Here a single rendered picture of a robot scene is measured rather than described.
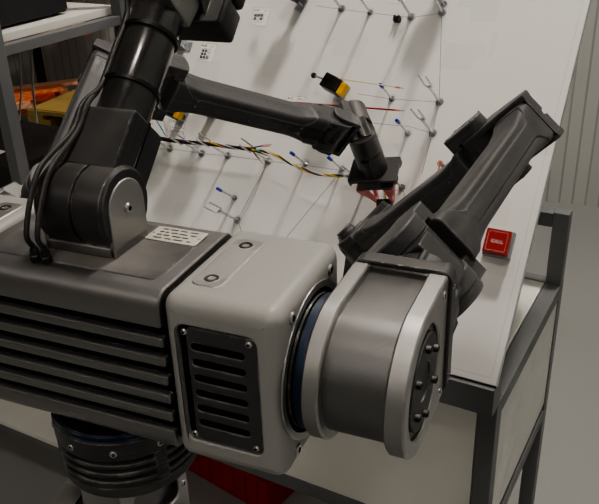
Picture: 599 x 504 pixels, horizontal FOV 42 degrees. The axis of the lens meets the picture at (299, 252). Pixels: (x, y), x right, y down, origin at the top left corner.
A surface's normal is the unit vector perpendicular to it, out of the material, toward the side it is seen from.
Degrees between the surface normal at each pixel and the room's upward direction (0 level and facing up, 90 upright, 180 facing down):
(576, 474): 0
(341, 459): 90
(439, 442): 90
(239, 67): 53
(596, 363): 0
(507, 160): 44
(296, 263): 0
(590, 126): 90
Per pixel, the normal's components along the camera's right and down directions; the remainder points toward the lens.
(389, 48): -0.41, -0.21
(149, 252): -0.04, -0.89
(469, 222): 0.52, -0.46
